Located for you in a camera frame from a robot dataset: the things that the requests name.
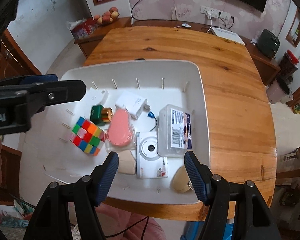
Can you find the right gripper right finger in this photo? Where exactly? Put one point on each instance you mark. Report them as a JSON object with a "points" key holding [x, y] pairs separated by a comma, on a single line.
{"points": [[252, 220]]}

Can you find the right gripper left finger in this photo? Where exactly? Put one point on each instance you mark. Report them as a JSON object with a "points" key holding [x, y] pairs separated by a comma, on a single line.
{"points": [[51, 220]]}

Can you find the gold round compact case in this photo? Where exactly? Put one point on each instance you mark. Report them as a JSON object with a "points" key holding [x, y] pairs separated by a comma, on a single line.
{"points": [[181, 181]]}

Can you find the white plastic gadget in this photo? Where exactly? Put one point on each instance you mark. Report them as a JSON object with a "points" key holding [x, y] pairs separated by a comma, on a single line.
{"points": [[96, 96]]}

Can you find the green and gold bottle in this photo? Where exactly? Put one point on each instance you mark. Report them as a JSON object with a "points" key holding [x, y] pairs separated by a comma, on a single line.
{"points": [[100, 115]]}

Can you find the beige angular object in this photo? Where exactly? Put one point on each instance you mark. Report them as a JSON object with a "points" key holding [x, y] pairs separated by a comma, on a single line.
{"points": [[127, 163]]}

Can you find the pink silicone pouch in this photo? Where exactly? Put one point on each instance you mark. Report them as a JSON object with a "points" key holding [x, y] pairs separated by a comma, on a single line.
{"points": [[120, 131]]}

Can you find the white charger block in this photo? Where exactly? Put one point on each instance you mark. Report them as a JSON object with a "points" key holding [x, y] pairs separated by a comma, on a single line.
{"points": [[133, 103]]}

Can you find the clear box with label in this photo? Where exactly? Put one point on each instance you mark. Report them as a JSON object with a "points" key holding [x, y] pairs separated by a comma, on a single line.
{"points": [[174, 131]]}

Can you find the small clear plastic box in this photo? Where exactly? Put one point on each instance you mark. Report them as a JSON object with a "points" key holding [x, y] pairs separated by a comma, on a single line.
{"points": [[131, 146]]}

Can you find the colourful Rubik's cube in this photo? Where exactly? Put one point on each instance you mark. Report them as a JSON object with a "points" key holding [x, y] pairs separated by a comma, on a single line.
{"points": [[87, 136]]}

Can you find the wooden side cabinet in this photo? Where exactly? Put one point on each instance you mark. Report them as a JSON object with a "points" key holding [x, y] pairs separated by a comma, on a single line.
{"points": [[88, 44]]}

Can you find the red patterned gift bag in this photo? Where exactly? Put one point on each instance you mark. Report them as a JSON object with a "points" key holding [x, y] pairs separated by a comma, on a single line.
{"points": [[82, 28]]}

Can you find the fruit bowl with peaches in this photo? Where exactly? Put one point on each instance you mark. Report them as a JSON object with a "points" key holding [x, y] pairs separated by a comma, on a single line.
{"points": [[108, 17]]}

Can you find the grey trash bin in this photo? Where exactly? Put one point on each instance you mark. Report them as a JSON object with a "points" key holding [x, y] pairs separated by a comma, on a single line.
{"points": [[278, 91]]}

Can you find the white plastic tray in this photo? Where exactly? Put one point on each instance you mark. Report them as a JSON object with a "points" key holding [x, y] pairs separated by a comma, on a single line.
{"points": [[48, 154]]}

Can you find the long wooden TV bench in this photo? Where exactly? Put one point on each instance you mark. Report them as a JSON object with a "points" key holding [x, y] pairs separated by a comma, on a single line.
{"points": [[267, 68]]}

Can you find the dark basket with red lid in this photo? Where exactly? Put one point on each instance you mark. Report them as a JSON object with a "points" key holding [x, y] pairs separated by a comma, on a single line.
{"points": [[288, 65]]}

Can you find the black toaster appliance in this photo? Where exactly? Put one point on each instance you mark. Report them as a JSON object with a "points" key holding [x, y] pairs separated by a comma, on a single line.
{"points": [[268, 44]]}

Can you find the white set-top box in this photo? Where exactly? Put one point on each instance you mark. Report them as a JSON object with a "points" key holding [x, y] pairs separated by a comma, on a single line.
{"points": [[229, 35]]}

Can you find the white compact camera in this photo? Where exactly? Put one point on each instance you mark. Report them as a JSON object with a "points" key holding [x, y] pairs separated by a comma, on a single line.
{"points": [[149, 164]]}

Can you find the wall power strip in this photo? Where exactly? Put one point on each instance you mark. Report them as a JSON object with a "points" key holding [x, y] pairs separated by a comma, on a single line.
{"points": [[215, 13]]}

